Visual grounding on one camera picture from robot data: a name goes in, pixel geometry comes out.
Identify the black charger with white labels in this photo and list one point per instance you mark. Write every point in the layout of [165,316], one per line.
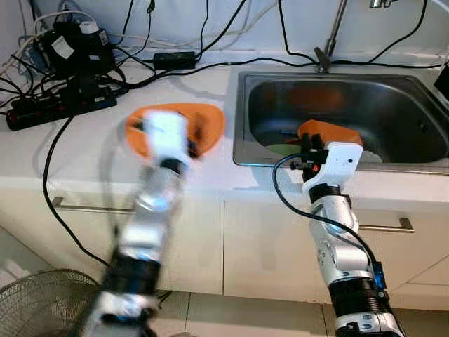
[74,49]

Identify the black power strip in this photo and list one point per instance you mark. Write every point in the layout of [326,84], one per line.
[56,112]

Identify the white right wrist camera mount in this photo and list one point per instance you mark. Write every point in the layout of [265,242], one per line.
[340,161]

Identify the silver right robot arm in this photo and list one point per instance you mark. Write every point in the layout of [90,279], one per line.
[340,246]

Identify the black power adapter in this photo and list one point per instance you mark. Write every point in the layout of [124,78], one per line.
[174,60]

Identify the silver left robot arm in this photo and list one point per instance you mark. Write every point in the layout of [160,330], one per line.
[151,210]

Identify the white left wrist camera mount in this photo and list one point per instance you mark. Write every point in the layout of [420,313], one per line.
[165,133]

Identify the chrome faucet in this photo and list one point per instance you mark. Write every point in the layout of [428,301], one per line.
[323,62]

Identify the green plate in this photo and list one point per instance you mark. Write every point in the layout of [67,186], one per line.
[280,149]

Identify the cream kitchen cabinet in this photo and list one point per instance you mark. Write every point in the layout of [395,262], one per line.
[245,239]

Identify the orange plastic bowl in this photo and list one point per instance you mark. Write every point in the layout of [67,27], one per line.
[207,126]
[337,132]

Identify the stainless steel sink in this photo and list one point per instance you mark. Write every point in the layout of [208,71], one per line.
[400,105]

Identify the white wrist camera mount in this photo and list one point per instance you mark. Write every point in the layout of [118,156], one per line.
[165,133]
[340,161]

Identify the white ceramic bowl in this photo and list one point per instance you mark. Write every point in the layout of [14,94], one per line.
[372,157]

